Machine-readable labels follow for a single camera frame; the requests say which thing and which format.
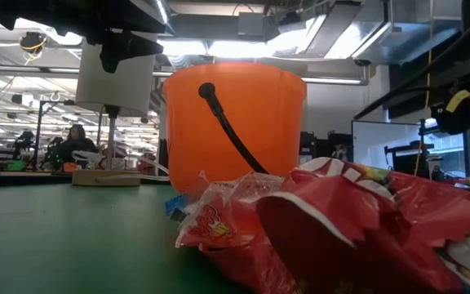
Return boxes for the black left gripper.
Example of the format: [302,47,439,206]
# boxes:
[55,0,166,74]

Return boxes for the orange plastic bucket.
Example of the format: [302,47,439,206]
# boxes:
[162,61,308,195]

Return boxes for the red white-lettered candy bag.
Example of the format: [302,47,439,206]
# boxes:
[255,157,470,294]

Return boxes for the white blue candy bar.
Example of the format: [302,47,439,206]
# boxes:
[165,194,189,222]

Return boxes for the red clear candy pack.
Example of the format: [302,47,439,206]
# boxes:
[175,171,285,248]

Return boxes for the red crinkled candy wrapper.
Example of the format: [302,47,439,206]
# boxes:
[200,240,301,294]

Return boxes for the white table lamp wooden base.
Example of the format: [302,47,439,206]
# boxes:
[71,30,162,188]

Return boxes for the black equipment stand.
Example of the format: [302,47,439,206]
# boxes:
[384,118,435,179]

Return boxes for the person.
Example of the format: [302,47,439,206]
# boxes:
[53,124,100,167]

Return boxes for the white board panel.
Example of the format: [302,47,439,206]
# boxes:
[351,120,422,171]

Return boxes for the black light stand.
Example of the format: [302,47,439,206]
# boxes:
[33,99,77,171]

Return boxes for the grey ceiling box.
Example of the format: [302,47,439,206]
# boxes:
[237,11,267,41]

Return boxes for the black equipment cases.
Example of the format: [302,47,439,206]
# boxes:
[299,130,353,163]

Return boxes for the green table mat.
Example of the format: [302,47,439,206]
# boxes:
[0,184,256,294]

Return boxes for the yellow hanging cable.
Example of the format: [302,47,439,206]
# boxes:
[413,0,435,177]

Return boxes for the yellow black cable reel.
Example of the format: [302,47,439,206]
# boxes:
[18,31,49,66]

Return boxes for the white lamp cable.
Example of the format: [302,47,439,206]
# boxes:
[95,156,171,182]

